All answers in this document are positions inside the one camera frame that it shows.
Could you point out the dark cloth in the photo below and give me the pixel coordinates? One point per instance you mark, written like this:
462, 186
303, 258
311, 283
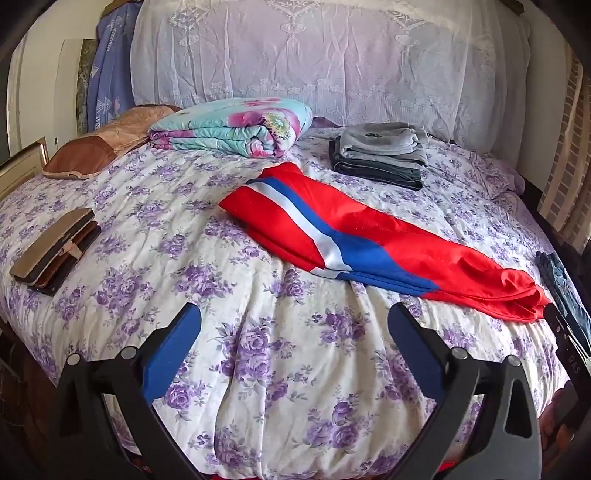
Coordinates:
561, 286

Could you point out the brick pattern curtain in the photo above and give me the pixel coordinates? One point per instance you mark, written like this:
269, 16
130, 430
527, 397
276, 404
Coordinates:
570, 147

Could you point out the folded grey clothes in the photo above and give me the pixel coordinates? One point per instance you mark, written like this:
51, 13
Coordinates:
378, 141

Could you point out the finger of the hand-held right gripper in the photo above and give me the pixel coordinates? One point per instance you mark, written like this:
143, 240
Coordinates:
568, 339

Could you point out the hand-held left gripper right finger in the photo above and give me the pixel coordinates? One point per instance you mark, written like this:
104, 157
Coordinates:
415, 350

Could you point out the brown satin pillow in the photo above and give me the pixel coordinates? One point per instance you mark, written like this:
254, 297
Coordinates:
97, 143

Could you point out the folded turquoise floral quilt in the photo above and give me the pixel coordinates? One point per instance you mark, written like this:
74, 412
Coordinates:
221, 127

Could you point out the white lace cover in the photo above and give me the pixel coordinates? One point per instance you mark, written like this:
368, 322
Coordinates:
323, 60

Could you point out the blue printed cloth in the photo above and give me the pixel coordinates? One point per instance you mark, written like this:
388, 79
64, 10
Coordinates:
111, 69

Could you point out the red pants with striped side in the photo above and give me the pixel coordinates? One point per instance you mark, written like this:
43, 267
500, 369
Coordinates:
369, 230

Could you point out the folded dark clothes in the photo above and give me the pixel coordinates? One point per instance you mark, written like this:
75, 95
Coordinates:
378, 173

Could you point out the purple floral pillow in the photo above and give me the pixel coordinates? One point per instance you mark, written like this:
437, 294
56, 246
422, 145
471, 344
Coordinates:
496, 177

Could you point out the wooden frame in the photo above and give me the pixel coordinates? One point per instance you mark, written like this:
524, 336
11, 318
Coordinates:
21, 168

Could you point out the purple floral bedspread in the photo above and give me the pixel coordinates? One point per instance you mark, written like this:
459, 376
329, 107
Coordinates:
161, 258

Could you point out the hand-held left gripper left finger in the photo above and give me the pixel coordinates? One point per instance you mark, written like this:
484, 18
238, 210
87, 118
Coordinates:
171, 350

